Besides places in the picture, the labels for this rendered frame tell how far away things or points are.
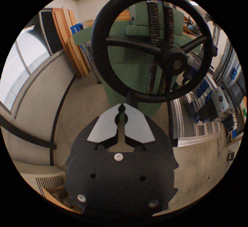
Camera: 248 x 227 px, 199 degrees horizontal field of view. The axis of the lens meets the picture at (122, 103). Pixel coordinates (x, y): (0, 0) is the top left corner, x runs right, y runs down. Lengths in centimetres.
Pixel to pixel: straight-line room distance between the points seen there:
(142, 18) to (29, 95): 129
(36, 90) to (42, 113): 35
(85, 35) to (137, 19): 20
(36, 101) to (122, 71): 122
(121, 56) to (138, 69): 10
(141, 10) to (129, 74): 29
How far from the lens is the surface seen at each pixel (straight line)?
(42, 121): 132
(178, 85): 47
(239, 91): 64
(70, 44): 172
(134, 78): 38
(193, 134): 101
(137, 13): 22
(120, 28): 30
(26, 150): 130
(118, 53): 32
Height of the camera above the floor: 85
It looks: 57 degrees down
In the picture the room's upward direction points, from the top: 7 degrees counter-clockwise
